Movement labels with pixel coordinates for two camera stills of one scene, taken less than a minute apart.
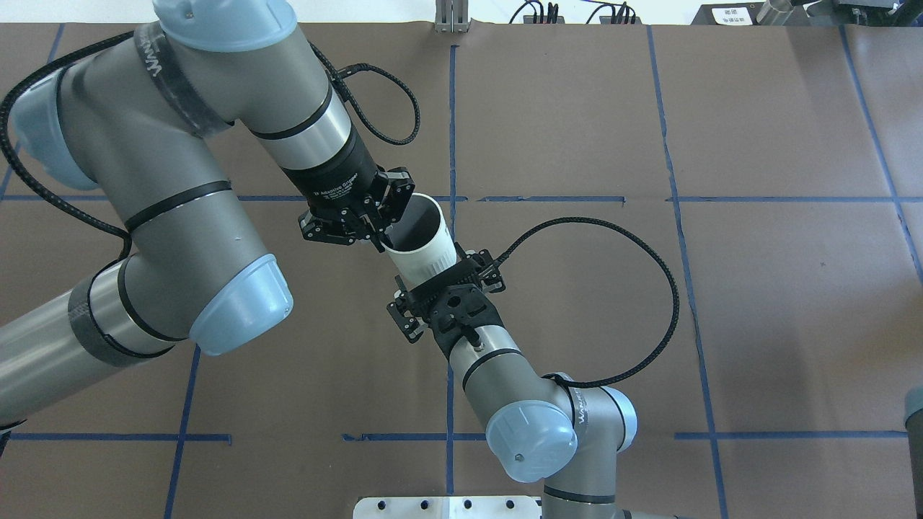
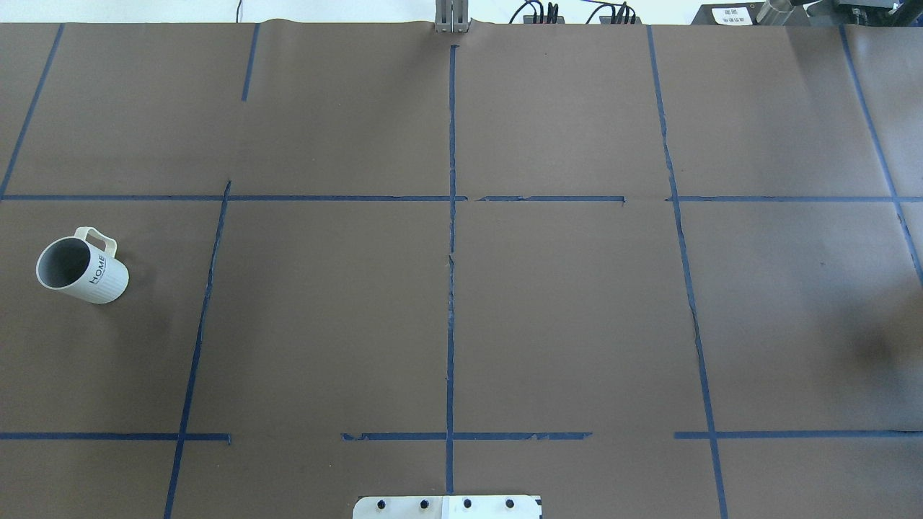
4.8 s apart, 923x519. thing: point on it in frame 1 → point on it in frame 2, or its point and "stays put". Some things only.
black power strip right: (619, 20) stays put
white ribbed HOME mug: (421, 242) → (85, 265)
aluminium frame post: (451, 16) stays put
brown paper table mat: (723, 221) stays put
